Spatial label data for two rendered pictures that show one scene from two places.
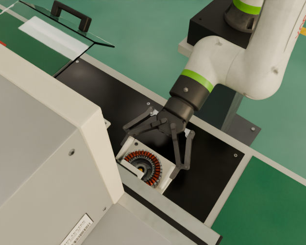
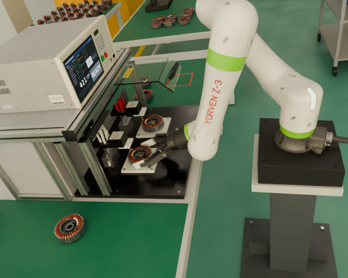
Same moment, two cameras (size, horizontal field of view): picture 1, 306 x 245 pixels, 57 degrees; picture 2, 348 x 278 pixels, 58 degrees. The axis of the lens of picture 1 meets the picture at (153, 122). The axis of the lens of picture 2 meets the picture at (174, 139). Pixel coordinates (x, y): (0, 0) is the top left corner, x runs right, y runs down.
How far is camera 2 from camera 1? 106 cm
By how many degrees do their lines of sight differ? 50
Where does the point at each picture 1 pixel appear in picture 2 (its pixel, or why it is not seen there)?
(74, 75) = (186, 111)
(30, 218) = (42, 71)
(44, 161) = (46, 59)
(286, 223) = (148, 235)
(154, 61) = not seen: hidden behind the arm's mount
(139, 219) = (73, 115)
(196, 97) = (177, 136)
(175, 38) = not seen: outside the picture
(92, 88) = (183, 119)
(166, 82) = not seen: hidden behind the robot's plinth
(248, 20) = (280, 136)
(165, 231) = (70, 120)
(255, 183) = (168, 212)
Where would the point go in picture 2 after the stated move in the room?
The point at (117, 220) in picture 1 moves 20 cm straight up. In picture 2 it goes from (71, 111) to (48, 62)
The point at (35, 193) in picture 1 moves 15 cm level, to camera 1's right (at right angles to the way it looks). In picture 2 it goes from (43, 65) to (48, 81)
